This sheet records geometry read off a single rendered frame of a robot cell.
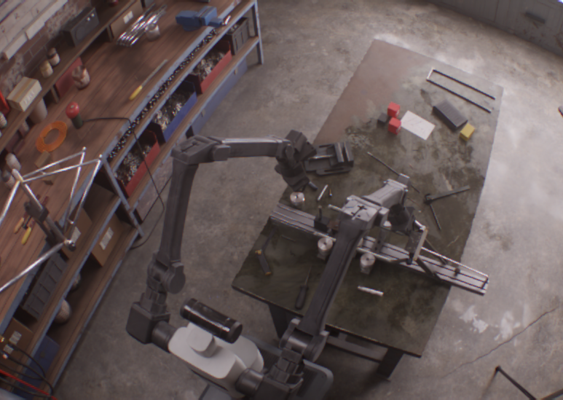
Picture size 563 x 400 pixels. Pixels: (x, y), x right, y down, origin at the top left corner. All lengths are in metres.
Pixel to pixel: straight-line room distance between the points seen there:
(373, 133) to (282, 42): 1.95
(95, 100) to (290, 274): 1.53
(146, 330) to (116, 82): 1.74
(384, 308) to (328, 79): 2.20
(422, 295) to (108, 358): 1.84
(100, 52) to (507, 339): 3.02
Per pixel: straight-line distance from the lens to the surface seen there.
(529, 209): 3.41
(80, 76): 2.97
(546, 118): 4.03
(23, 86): 2.95
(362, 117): 2.39
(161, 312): 1.56
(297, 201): 2.08
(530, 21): 4.63
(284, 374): 1.40
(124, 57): 3.11
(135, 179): 3.03
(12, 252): 2.57
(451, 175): 2.26
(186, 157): 1.41
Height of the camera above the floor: 2.68
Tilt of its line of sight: 56 degrees down
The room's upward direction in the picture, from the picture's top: 6 degrees counter-clockwise
